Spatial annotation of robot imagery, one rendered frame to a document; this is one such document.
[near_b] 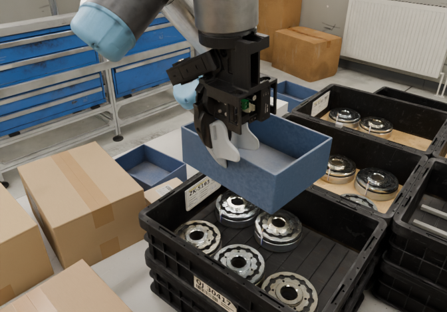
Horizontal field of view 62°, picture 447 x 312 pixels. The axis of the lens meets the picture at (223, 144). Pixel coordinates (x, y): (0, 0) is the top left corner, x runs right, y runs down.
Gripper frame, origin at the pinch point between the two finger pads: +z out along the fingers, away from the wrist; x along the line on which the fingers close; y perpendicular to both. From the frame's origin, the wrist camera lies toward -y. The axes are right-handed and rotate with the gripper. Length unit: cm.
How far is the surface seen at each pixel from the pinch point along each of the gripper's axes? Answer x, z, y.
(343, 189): 40, 32, 1
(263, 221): 13.7, 26.7, -3.5
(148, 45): 112, 56, -199
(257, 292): -4.5, 18.6, 10.8
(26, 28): 33, 24, -195
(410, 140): 78, 35, 2
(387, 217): 26.8, 20.8, 17.0
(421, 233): 26.9, 20.8, 23.5
